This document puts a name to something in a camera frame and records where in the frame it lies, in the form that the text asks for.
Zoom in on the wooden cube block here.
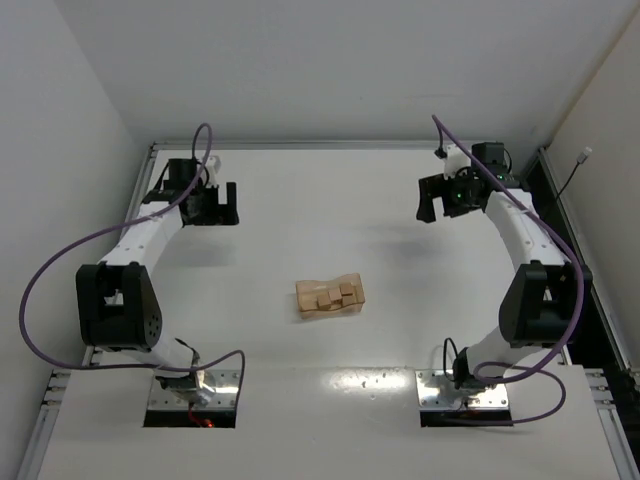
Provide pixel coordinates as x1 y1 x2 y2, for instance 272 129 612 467
340 283 354 295

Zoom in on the transparent amber plastic bin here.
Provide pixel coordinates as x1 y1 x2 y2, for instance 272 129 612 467
295 273 366 320

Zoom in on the wooden cube with square mark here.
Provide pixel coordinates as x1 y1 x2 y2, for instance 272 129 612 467
317 292 332 310

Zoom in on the plain wooden cube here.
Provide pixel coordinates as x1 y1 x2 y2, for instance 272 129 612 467
328 288 342 303

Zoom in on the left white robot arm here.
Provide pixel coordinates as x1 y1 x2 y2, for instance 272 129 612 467
76 158 239 407

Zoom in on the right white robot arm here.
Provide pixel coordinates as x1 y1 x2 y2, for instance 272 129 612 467
416 142 592 388

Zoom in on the wooden cube with lines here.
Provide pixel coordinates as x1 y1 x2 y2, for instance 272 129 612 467
341 294 360 308

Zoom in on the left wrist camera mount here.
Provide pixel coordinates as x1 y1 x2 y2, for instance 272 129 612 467
203 154 221 188

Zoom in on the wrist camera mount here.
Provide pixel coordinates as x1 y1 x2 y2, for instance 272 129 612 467
434 144 471 180
203 154 221 188

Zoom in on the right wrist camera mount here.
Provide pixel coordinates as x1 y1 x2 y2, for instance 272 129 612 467
434 144 471 180

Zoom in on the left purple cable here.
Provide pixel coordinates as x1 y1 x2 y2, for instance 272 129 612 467
18 122 247 386

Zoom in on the purple cable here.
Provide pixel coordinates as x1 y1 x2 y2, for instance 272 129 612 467
431 114 586 426
18 122 247 386

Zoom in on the black wall cable with plug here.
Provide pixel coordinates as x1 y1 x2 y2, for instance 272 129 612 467
554 146 593 199

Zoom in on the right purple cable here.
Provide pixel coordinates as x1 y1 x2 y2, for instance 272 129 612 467
431 114 586 426

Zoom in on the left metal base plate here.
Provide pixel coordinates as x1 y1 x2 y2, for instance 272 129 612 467
147 369 240 411

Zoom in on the metal base plate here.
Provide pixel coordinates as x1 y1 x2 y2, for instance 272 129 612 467
415 369 510 413
147 369 240 411

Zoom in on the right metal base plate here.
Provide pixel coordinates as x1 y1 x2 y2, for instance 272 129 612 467
415 369 510 413

